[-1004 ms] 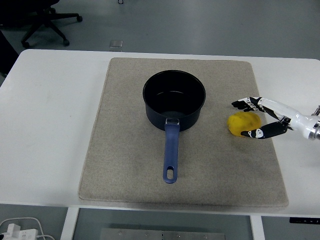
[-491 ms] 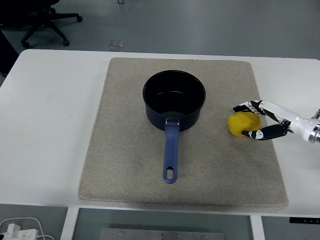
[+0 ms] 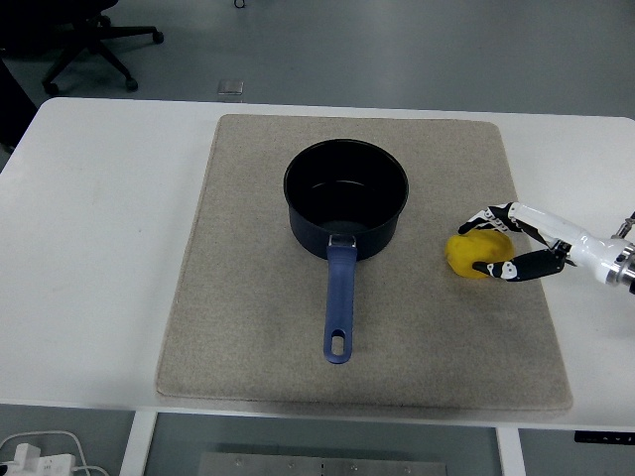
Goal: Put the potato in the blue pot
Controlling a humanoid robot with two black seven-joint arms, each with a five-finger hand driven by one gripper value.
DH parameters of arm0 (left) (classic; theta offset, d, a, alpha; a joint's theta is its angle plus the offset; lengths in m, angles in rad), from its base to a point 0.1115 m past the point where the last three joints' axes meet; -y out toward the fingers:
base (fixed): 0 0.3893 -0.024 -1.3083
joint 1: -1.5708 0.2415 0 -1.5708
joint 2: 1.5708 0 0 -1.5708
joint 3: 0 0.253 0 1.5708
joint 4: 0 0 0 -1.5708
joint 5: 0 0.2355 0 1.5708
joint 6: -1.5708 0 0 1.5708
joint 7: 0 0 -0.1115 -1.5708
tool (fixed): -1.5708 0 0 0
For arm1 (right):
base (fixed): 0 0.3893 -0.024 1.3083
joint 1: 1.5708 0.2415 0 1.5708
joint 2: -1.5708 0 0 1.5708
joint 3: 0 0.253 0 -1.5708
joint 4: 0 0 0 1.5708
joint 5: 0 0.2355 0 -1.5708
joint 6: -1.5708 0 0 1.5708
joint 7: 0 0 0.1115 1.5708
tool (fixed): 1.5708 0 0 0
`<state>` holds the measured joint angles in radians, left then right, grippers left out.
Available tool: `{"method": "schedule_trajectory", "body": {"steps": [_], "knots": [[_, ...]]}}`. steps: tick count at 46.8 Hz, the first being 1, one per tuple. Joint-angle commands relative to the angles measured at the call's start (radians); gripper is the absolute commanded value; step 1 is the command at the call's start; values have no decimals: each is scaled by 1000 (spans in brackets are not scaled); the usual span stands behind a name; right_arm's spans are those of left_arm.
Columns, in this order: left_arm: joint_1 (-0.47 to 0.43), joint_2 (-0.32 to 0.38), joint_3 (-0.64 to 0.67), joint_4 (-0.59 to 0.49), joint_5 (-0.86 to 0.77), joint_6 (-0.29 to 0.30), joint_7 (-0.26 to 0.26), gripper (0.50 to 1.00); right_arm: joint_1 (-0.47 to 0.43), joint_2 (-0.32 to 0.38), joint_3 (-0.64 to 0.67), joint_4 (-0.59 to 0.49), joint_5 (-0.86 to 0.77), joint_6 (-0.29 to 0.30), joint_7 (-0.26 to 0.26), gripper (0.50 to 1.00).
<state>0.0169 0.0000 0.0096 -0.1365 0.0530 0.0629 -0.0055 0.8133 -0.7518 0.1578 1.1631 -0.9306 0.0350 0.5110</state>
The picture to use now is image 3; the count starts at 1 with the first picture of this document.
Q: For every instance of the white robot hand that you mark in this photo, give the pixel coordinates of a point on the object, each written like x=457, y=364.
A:
x=585, y=245

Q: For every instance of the black table control panel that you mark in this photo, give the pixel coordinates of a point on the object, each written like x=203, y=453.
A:
x=605, y=437

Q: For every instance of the white table leg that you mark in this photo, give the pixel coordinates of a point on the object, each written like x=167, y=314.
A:
x=136, y=446
x=511, y=453

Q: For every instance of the beige felt mat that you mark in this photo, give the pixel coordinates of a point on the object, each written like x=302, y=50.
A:
x=248, y=297

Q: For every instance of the grey metal plate with screws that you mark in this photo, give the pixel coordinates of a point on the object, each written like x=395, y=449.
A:
x=322, y=466

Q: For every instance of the silver floor socket plate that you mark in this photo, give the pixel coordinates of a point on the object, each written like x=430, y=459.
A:
x=230, y=87

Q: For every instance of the black office chair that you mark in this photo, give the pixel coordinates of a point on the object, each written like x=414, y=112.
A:
x=94, y=42

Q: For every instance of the person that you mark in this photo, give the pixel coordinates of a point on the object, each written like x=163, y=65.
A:
x=15, y=104

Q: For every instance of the white power strip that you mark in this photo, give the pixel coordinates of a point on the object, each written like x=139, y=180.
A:
x=30, y=461

